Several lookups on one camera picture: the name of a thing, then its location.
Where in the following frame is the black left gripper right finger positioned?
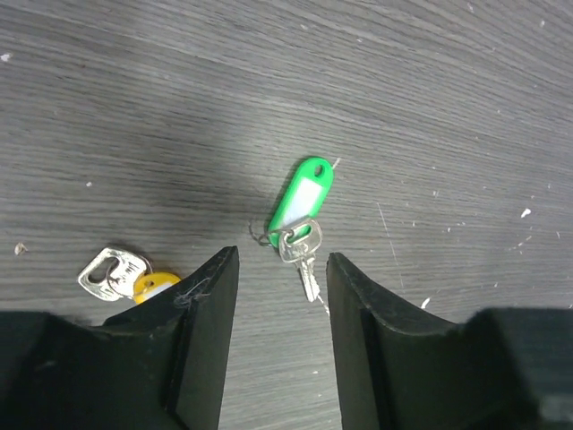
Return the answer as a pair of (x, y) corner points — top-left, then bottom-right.
(327, 253), (572, 429)

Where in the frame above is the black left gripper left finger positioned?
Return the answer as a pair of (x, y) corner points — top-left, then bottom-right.
(1, 246), (239, 429)

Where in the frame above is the green tagged single key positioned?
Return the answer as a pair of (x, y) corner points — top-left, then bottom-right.
(252, 157), (334, 303)

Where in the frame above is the yellow tagged key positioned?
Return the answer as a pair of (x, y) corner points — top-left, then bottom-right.
(77, 246), (181, 305)

